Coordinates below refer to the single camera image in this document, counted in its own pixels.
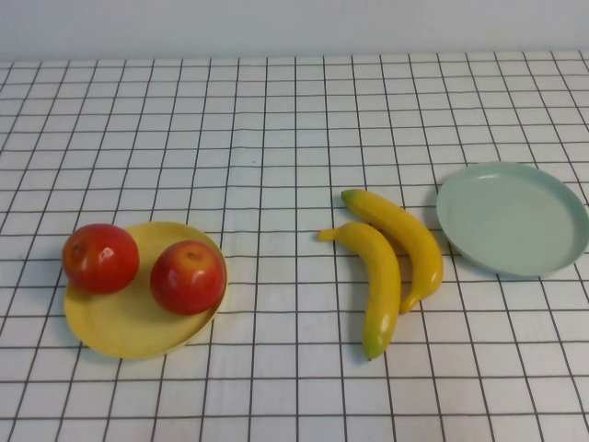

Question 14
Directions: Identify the red artificial apple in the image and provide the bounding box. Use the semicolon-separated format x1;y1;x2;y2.
62;223;141;296
150;239;228;317

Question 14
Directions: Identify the yellow round plate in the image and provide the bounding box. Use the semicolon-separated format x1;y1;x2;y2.
63;221;229;360

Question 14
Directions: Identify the pale green round plate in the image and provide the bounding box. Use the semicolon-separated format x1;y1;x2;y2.
435;160;589;281

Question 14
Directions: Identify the white black-grid tablecloth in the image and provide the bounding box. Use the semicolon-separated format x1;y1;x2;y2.
0;49;589;442

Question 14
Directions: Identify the yellow artificial banana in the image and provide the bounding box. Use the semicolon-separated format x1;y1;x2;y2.
341;188;445;315
317;221;403;362

